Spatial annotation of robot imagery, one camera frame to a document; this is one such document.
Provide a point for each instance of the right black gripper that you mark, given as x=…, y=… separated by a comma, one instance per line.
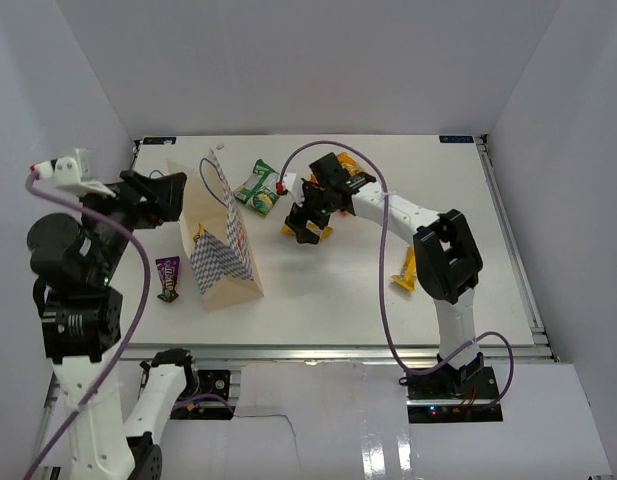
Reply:
x=298, y=219

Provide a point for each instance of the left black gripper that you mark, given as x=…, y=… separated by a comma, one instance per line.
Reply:
x=164, y=192

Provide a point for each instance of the yellow snack bar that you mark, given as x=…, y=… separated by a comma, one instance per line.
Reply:
x=313, y=228
x=407, y=276

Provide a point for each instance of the yellow M&M's packet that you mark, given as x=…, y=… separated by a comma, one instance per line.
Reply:
x=200, y=232

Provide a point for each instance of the green snack packet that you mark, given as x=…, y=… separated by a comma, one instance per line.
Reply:
x=259, y=191

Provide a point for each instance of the paper bag blue pattern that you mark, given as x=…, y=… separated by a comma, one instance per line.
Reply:
x=221, y=266

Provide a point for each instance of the purple M&M's packet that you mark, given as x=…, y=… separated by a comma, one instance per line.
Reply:
x=168, y=272

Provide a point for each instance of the orange snack multipack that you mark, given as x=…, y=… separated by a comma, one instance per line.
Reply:
x=337, y=181

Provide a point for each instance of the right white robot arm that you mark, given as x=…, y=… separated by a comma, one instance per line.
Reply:
x=446, y=258

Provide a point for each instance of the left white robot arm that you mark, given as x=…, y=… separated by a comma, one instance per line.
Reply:
x=74, y=255

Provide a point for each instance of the blue label left corner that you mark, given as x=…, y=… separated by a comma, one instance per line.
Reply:
x=159, y=140

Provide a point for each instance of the blue label corner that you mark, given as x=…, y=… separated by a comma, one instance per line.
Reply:
x=456, y=139
x=159, y=140

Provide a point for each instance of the blue label right corner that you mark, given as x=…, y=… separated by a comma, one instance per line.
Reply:
x=456, y=139

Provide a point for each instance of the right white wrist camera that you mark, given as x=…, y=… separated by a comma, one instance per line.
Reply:
x=291, y=184

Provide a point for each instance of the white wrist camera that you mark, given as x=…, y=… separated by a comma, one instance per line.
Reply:
x=72, y=173
x=291, y=184

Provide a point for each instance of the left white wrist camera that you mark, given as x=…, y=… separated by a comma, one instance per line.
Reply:
x=72, y=173

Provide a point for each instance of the aluminium front rail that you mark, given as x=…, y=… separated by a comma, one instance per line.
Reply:
x=412, y=355

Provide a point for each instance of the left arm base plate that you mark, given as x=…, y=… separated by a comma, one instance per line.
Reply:
x=210, y=399

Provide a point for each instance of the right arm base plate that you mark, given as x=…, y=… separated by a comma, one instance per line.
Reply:
x=430, y=401

